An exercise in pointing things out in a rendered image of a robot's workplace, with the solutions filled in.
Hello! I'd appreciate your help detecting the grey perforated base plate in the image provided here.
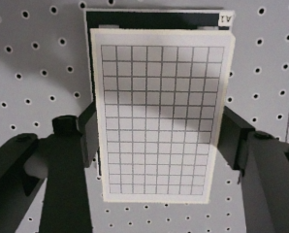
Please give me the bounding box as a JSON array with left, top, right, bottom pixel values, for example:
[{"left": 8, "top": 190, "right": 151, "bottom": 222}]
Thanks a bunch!
[{"left": 0, "top": 0, "right": 289, "bottom": 233}]

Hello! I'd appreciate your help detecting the white grid-marked rectangular plate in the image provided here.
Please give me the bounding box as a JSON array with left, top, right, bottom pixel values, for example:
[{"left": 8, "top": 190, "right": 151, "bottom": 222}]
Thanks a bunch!
[{"left": 90, "top": 29, "right": 236, "bottom": 204}]

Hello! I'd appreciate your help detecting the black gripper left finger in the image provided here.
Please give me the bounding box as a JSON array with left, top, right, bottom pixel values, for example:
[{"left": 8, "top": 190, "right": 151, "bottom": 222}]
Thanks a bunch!
[{"left": 0, "top": 99, "right": 99, "bottom": 233}]

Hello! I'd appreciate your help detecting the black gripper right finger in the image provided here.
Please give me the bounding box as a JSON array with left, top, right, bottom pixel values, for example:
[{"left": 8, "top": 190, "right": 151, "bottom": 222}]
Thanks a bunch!
[{"left": 217, "top": 105, "right": 289, "bottom": 233}]

